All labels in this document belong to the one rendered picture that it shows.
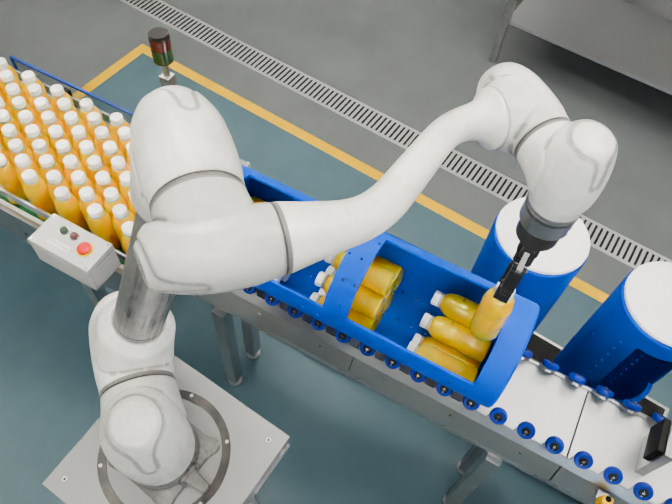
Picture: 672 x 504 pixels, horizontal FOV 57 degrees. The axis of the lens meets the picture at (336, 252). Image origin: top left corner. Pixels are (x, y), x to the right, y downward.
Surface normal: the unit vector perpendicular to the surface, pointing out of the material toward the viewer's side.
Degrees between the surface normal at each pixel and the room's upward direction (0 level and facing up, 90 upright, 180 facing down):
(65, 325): 0
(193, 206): 12
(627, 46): 0
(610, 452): 0
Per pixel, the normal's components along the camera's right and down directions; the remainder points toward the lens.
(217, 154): 0.62, -0.42
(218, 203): 0.28, -0.43
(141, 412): 0.06, -0.39
